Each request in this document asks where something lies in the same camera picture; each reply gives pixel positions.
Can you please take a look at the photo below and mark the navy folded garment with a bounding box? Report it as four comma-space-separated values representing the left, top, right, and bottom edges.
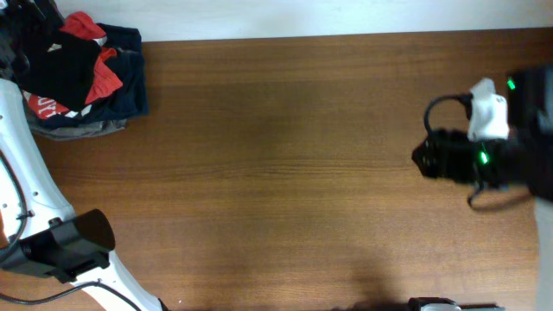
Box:
38, 23, 149, 129

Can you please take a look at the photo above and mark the black t-shirt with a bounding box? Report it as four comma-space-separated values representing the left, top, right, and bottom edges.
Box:
16, 1, 101, 111

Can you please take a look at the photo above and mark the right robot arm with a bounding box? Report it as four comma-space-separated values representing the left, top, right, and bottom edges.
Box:
411, 65, 552, 310

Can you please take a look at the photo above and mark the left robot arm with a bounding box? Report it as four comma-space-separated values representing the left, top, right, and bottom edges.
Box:
1, 80, 166, 310

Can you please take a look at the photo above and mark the grey folded garment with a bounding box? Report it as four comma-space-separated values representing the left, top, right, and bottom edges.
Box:
25, 110, 127, 142

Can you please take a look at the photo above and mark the red folded printed t-shirt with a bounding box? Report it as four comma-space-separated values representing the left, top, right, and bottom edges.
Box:
22, 12, 123, 120

